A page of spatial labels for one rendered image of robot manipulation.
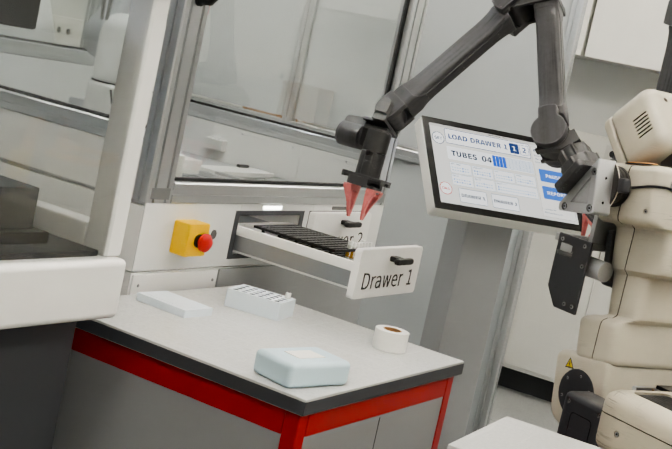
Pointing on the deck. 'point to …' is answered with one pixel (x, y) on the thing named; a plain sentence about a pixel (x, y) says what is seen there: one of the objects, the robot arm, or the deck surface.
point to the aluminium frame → (158, 162)
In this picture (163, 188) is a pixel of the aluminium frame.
